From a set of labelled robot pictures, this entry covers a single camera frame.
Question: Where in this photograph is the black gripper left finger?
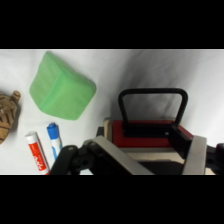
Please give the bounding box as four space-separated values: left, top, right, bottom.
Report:
49 135 155 176

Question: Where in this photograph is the green sponge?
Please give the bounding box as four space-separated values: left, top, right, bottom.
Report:
28 50 98 122

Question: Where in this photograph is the blue whiteboard marker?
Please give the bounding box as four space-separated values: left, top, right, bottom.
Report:
46 122 64 161

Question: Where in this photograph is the wooden drawer red front black handle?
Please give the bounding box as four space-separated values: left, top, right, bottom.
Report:
96 87 210 176

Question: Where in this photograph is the red whiteboard marker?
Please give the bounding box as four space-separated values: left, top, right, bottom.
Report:
24 131 51 176

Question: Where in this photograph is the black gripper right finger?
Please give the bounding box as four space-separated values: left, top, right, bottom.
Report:
168 124 224 176

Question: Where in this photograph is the brown plush toy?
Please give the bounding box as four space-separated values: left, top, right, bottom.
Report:
0 90 22 145

